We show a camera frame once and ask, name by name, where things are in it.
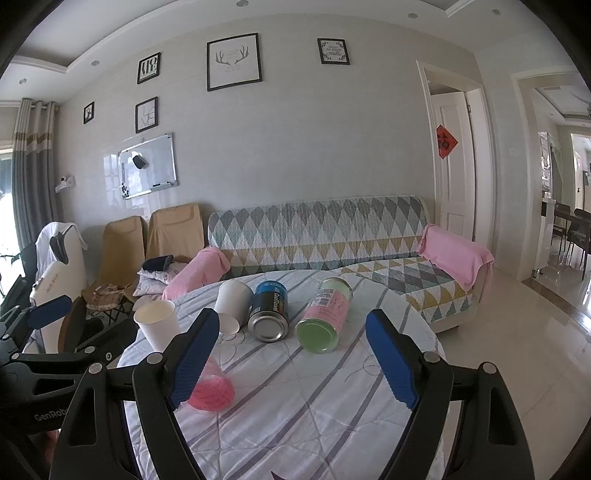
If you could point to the black whiteboard eraser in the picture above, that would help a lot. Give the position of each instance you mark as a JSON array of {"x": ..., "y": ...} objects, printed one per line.
[{"x": 139, "y": 162}]

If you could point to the dark dining chair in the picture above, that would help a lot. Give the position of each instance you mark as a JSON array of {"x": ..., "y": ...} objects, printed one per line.
[
  {"x": 581, "y": 230},
  {"x": 562, "y": 226}
]

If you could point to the floral pillow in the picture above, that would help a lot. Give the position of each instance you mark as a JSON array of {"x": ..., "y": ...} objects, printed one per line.
[{"x": 154, "y": 279}]

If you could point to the white cloth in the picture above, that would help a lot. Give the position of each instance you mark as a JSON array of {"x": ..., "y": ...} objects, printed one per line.
[{"x": 76, "y": 235}]

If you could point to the brown plaid cloth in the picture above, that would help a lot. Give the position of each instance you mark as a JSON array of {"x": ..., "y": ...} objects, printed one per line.
[{"x": 107, "y": 297}]

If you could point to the small black text picture frame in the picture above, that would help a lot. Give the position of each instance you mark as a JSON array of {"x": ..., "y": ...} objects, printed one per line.
[{"x": 333, "y": 51}]

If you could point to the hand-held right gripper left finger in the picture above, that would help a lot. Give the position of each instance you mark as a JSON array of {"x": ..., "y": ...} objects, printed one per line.
[{"x": 194, "y": 357}]

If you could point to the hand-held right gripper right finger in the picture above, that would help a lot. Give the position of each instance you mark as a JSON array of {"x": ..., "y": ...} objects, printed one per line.
[{"x": 392, "y": 362}]

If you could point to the pink and green tin can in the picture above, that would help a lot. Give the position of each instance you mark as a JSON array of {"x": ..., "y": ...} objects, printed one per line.
[{"x": 325, "y": 314}]

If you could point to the beige folding chair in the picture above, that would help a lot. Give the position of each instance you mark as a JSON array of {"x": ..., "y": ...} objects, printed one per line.
[
  {"x": 175, "y": 230},
  {"x": 121, "y": 249}
]

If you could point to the white striped tablecloth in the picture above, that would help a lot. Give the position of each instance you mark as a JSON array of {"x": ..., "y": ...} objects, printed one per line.
[{"x": 286, "y": 415}]

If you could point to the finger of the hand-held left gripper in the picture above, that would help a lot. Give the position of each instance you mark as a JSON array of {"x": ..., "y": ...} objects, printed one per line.
[
  {"x": 48, "y": 313},
  {"x": 69, "y": 355}
]

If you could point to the black marker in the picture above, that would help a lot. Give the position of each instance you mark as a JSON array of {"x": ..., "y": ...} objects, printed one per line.
[{"x": 161, "y": 185}]

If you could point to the white door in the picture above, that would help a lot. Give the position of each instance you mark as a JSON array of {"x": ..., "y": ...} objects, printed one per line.
[{"x": 455, "y": 184}]

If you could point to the wall whiteboard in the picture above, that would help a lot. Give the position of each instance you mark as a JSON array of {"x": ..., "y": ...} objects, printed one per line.
[{"x": 154, "y": 161}]

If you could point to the grey curtain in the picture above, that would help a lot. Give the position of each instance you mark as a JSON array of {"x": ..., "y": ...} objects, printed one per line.
[{"x": 34, "y": 184}]

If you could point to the white paper cup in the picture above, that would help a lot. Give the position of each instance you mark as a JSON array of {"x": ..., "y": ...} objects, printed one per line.
[
  {"x": 232, "y": 302},
  {"x": 157, "y": 325}
]

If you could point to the sofa with diamond patterned cover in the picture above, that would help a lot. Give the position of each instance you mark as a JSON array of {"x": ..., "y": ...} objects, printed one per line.
[{"x": 323, "y": 230}]

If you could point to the red paper door decoration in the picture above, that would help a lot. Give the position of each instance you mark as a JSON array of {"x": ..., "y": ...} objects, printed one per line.
[{"x": 446, "y": 141}]

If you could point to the pink towel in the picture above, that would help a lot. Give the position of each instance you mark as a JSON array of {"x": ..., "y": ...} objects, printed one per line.
[
  {"x": 196, "y": 272},
  {"x": 455, "y": 251}
]

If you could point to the line drawing picture frame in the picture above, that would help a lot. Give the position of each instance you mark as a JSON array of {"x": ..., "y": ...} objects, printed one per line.
[{"x": 146, "y": 115}]

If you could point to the tiny black picture frame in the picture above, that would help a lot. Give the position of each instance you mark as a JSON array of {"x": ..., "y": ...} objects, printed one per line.
[{"x": 88, "y": 112}]

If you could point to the white exercise machine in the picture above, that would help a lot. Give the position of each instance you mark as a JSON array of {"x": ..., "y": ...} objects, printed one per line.
[{"x": 53, "y": 281}]

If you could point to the blue and black tin can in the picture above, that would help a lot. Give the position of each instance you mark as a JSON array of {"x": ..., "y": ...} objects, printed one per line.
[{"x": 270, "y": 309}]

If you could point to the pink transparent plastic cup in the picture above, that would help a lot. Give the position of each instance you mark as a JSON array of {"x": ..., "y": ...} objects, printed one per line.
[{"x": 217, "y": 392}]

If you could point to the black and white picture frame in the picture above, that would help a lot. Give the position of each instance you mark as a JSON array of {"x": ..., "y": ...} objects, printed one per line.
[{"x": 148, "y": 68}]

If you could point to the dark folded cloth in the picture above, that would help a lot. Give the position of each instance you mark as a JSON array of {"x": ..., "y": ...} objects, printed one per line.
[{"x": 158, "y": 263}]

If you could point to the large antler picture frame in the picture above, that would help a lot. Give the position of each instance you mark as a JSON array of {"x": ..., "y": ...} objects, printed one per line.
[{"x": 234, "y": 62}]

